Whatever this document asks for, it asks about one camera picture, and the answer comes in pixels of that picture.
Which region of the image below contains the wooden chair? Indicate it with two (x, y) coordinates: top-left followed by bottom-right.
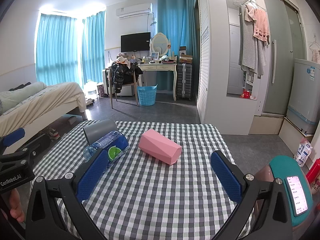
(110, 62), (142, 109)

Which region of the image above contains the grey cup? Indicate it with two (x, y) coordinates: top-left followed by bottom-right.
(83, 119), (118, 145)

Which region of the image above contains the bed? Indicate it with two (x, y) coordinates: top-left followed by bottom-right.
(0, 81), (88, 153)

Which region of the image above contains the wide teal window curtain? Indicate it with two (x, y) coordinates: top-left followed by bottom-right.
(36, 13), (78, 86)

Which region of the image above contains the checked tablecloth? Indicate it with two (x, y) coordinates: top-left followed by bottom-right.
(30, 120), (254, 240)

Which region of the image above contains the black television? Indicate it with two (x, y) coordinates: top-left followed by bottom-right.
(120, 32), (151, 52)

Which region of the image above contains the pink towel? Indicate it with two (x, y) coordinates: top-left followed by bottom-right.
(253, 8), (271, 46)

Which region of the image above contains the dark teal curtain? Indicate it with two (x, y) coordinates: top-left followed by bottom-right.
(157, 0), (201, 92)

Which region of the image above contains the pale green duvet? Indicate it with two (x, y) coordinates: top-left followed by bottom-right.
(0, 82), (47, 105)

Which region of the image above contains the narrow teal window curtain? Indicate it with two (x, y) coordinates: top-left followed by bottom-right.
(81, 14), (106, 83)

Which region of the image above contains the oval vanity mirror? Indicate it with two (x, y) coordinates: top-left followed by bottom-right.
(150, 32), (171, 56)

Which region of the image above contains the detergent bag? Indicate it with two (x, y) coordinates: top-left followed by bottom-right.
(293, 138), (313, 167)

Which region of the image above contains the red packet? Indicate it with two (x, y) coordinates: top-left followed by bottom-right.
(240, 89), (257, 101)

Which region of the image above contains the pink faceted cup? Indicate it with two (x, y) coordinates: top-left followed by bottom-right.
(138, 129), (182, 166)

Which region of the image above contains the grey towel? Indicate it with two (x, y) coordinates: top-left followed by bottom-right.
(238, 4), (268, 77)

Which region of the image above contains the dark suitcase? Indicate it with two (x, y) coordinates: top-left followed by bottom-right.
(176, 63), (193, 102)

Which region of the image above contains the cream dressing table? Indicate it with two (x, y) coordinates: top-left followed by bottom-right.
(138, 61), (179, 101)

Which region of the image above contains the smartphone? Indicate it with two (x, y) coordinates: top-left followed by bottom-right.
(286, 175), (309, 217)

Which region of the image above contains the frosted glass door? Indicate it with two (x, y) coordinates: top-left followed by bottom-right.
(257, 0), (307, 117)

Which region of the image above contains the blue laundry basket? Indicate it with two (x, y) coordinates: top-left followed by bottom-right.
(136, 84), (159, 106)

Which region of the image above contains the white air conditioner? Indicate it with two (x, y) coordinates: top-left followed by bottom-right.
(115, 2), (154, 19)

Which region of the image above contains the person's leg in teal shorts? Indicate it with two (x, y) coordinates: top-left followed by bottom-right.
(255, 156), (314, 233)

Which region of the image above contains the black jacket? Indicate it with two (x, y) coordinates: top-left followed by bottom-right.
(110, 61), (144, 95)

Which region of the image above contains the white mini fridge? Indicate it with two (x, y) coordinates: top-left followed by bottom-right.
(102, 68), (112, 97)

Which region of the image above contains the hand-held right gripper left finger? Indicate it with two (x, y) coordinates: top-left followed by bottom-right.
(25, 149), (109, 240)

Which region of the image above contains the person's left hand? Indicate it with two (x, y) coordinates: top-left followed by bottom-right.
(9, 188), (26, 223)

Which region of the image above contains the white plastic bag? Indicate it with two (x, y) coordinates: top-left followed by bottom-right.
(83, 79), (98, 99)

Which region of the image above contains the blue label water bottle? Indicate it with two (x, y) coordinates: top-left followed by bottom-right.
(83, 131), (130, 171)

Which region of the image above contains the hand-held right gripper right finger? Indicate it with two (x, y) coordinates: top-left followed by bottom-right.
(210, 150), (293, 240)

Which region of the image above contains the pair of sneakers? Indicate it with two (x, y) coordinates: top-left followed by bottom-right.
(47, 127), (61, 140)

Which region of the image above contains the white washing machine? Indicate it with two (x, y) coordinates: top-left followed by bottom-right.
(286, 58), (320, 135)

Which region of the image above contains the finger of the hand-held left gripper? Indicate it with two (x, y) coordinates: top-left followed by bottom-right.
(0, 127), (26, 155)

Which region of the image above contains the red plastic stool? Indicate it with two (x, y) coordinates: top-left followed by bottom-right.
(305, 158), (320, 196)

